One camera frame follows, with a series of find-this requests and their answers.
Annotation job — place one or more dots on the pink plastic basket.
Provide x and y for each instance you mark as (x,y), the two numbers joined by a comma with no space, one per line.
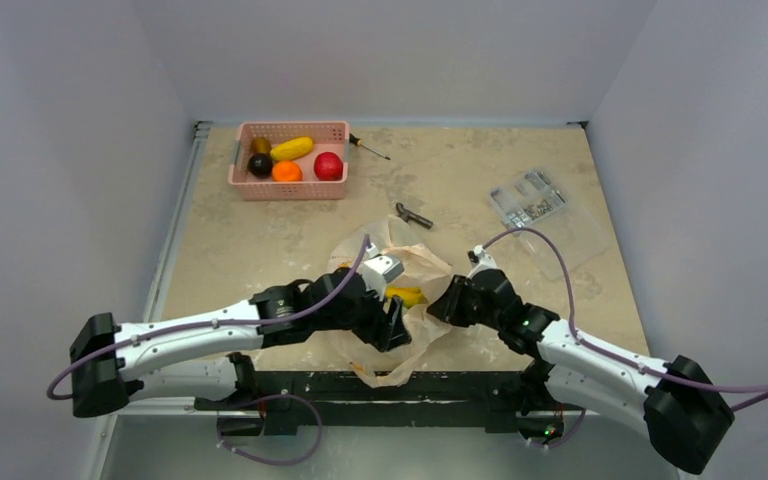
(329,136)

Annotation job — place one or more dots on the orange fake fruit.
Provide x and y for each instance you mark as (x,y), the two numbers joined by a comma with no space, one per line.
(287,171)

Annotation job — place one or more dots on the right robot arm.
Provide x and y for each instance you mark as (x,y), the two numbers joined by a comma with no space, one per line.
(670,403)

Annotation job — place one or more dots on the translucent plastic bag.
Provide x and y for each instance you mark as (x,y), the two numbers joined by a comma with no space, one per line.
(423,269)

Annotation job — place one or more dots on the clear plastic screw box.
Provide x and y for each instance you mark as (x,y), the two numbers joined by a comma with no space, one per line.
(527,199)

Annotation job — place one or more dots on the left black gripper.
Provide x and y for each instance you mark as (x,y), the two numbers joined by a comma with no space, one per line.
(384,331)

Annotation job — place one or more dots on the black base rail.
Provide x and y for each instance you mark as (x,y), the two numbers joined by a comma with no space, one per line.
(279,402)

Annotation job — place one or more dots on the brown fake kiwi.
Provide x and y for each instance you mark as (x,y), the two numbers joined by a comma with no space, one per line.
(260,146)

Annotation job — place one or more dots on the black handled screwdriver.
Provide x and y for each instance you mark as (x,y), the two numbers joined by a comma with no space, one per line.
(357,142)

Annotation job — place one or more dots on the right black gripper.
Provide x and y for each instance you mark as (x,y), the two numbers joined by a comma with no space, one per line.
(465,302)

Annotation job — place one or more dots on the dark purple fake fruit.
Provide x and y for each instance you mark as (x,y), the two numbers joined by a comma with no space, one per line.
(260,165)

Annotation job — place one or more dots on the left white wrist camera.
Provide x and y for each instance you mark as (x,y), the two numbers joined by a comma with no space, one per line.
(378,270)

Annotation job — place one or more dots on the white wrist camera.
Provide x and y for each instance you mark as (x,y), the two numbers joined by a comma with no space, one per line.
(378,270)
(480,260)

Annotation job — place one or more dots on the dark grey metal faucet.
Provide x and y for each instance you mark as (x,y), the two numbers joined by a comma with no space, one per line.
(409,216)

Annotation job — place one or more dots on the yellow fake banana bunch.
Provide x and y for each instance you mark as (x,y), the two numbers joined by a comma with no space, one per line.
(410,296)

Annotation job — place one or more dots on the yellow fake mango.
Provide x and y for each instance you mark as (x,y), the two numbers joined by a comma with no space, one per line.
(292,149)

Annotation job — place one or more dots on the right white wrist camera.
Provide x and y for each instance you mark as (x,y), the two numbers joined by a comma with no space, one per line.
(480,260)

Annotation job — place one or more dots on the red fake apple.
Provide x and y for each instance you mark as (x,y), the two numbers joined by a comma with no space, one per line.
(328,166)

